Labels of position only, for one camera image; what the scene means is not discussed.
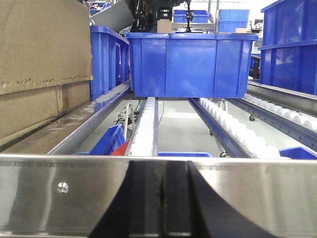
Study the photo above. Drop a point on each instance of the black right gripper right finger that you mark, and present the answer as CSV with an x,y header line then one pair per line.
x,y
193,209

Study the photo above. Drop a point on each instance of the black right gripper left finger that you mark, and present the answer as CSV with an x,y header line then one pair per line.
x,y
134,211

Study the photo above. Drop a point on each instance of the brown cardboard carton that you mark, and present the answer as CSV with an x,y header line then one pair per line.
x,y
45,63

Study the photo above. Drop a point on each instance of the blue bin lower middle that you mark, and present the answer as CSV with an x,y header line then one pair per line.
x,y
185,154

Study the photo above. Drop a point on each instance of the white roller track centre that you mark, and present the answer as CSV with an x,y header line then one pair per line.
x,y
144,139

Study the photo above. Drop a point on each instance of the white roller track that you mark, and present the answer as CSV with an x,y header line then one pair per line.
x,y
233,136
292,115
144,139

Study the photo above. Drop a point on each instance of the blue bin lower left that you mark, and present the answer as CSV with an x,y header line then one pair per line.
x,y
112,139

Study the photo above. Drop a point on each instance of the white roller track right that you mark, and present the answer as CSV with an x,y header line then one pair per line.
x,y
233,136

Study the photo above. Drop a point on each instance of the blue bin lower right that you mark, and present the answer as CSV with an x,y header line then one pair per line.
x,y
298,153

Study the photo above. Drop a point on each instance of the far white roller track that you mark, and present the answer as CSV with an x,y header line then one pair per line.
x,y
292,115

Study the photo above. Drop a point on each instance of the blue plastic bin centre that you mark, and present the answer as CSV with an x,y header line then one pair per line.
x,y
190,65

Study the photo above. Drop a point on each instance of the blue plastic bin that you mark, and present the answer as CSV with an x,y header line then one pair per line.
x,y
110,60
190,65

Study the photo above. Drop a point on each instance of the blue plastic bin left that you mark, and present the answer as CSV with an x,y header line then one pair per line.
x,y
110,60

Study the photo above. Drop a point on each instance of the stacked blue bins right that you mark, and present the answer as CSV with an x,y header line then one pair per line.
x,y
289,51

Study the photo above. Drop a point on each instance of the background blue bins stack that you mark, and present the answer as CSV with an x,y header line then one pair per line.
x,y
230,19

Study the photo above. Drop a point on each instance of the steel shelf front rail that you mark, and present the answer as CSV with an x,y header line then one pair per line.
x,y
48,196

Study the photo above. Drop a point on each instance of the steel shelf divider rail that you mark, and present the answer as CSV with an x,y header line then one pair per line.
x,y
102,106

